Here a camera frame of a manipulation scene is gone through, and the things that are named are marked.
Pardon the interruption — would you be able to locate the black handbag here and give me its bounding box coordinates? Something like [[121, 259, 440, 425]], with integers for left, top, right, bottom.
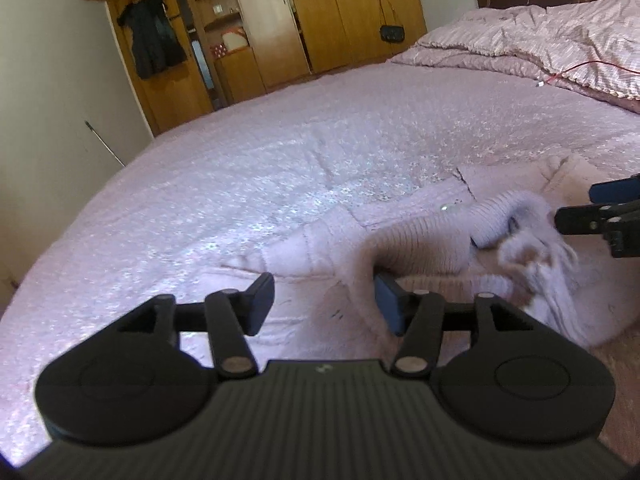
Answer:
[[367, 0, 407, 44]]

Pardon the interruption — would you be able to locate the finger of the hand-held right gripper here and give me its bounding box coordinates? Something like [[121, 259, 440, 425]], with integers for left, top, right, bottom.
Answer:
[[553, 202, 640, 259], [588, 173, 640, 204]]

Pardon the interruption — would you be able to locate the thin stick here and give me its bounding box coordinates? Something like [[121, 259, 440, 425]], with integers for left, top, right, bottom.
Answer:
[[84, 120, 126, 167]]

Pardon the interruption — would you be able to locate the pink quilt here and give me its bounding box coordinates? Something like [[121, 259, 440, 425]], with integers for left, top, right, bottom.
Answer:
[[389, 0, 640, 114]]

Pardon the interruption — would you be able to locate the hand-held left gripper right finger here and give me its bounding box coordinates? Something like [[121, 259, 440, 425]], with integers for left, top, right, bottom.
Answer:
[[372, 274, 539, 379]]

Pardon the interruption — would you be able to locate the wooden wardrobe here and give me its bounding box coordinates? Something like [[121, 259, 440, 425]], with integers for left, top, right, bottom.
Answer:
[[75, 0, 429, 137]]

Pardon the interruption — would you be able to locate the lilac knit sweater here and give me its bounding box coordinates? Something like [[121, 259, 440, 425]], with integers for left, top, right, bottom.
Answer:
[[222, 154, 640, 361]]

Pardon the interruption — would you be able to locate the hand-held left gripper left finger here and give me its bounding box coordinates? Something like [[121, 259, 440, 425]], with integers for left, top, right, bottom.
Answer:
[[117, 272, 276, 379]]

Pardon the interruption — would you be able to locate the red cable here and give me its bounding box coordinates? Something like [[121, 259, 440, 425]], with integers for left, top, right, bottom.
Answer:
[[534, 60, 640, 92]]

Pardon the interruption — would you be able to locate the black hanging garment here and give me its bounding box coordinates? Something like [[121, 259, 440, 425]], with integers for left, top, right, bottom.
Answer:
[[116, 0, 187, 80]]

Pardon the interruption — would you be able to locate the pink floral bed sheet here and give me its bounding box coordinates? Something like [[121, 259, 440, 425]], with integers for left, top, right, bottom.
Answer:
[[0, 59, 640, 467]]

